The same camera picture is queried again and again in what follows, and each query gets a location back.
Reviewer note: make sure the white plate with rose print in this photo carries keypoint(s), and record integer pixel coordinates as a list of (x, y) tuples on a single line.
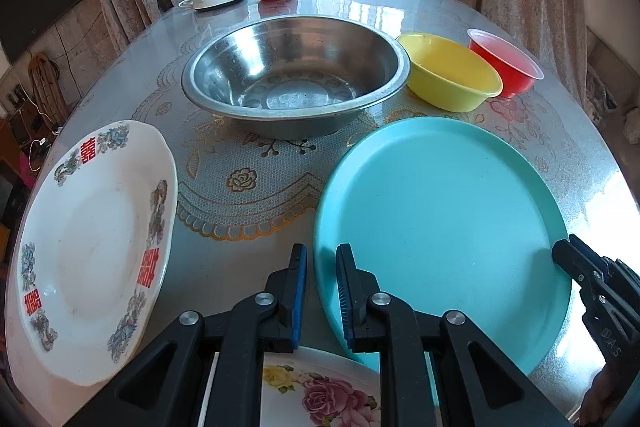
[(310, 387)]

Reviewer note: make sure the lace tablecloth with gold flowers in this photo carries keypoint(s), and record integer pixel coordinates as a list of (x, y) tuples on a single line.
[(245, 200)]

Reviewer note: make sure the white plate with red characters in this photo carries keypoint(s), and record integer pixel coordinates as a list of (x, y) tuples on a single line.
[(94, 251)]

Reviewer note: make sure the yellow plastic bowl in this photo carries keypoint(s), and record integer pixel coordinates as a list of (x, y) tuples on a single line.
[(448, 75)]

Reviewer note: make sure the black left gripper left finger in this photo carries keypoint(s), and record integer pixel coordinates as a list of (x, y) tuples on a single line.
[(207, 370)]

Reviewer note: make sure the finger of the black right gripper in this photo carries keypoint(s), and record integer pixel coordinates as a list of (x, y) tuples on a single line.
[(578, 260)]

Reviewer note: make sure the stainless steel bowl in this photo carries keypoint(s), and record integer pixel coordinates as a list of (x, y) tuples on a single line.
[(294, 77)]

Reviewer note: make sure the red plastic bowl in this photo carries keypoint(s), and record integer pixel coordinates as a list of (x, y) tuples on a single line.
[(517, 70)]

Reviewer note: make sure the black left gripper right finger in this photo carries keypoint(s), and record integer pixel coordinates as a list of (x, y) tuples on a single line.
[(434, 371)]

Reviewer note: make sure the teal round plate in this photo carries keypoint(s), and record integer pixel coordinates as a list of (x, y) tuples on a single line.
[(447, 216)]

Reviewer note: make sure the wooden chair at wall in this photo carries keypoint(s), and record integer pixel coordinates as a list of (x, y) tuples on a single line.
[(44, 75)]

